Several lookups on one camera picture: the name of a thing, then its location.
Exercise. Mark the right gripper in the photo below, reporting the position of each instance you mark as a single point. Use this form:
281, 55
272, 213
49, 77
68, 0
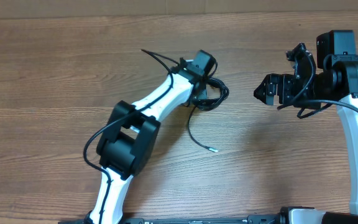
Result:
283, 84

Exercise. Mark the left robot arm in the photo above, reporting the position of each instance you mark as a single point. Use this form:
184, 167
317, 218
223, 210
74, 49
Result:
127, 140

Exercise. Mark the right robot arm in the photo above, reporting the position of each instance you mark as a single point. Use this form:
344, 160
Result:
329, 79

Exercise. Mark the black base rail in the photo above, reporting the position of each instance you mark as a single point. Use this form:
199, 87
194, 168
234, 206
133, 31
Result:
250, 219

